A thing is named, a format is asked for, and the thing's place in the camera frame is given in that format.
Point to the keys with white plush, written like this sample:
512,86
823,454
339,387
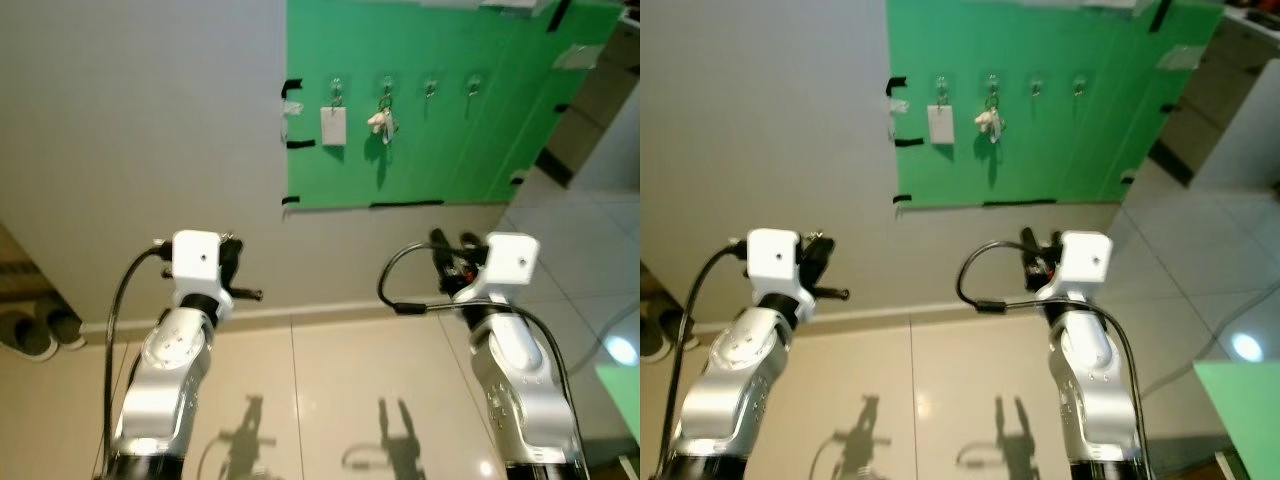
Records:
989,122
380,122

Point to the clear tape patch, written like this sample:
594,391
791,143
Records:
575,57
1180,57

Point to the white tape patch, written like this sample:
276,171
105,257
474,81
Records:
290,108
897,105

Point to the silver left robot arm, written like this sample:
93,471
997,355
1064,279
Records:
735,380
165,370

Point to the green wall board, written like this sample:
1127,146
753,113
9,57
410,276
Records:
450,150
1060,150

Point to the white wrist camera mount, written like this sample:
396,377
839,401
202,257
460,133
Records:
1088,258
513,260
195,255
772,255

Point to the white hanging card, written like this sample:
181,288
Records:
940,125
333,127

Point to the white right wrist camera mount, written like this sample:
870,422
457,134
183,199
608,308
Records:
1088,258
513,260

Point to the clear wall hook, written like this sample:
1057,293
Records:
386,86
941,90
1036,87
430,88
1079,86
337,90
992,86
474,86

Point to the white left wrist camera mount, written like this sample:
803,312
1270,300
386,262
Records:
772,255
195,255

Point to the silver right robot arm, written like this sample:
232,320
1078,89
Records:
1085,380
520,380

